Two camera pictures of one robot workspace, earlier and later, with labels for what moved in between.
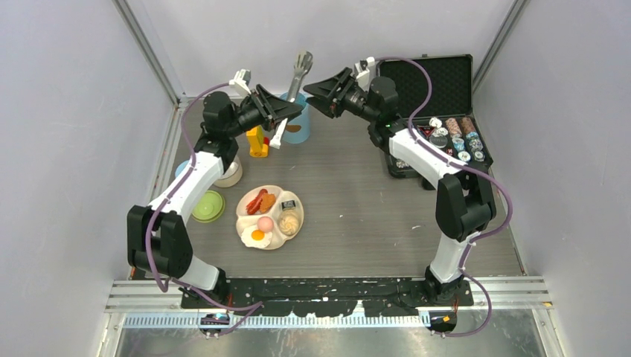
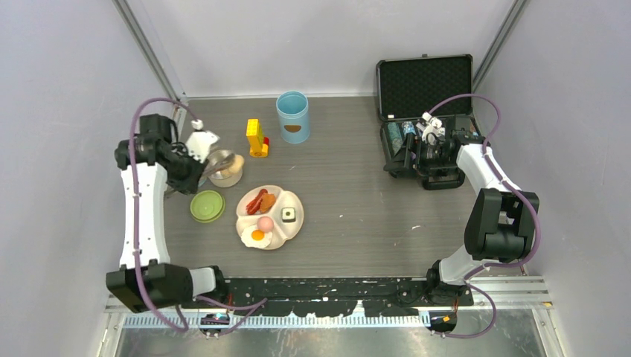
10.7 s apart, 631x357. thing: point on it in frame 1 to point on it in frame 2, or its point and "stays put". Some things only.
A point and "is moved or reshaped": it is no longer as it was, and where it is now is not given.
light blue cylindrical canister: (297, 130) stays put
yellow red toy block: (258, 144) stays put
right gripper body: (356, 101) to (431, 156)
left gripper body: (248, 117) to (183, 172)
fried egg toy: (252, 236) stays put
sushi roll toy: (288, 204) to (288, 214)
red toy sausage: (254, 205) stays put
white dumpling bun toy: (289, 224) to (237, 165)
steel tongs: (303, 59) is moved or reshaped
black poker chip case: (446, 121) stays put
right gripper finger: (332, 86) to (411, 158)
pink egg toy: (266, 224) stays put
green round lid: (210, 208) stays put
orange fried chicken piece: (267, 202) stays put
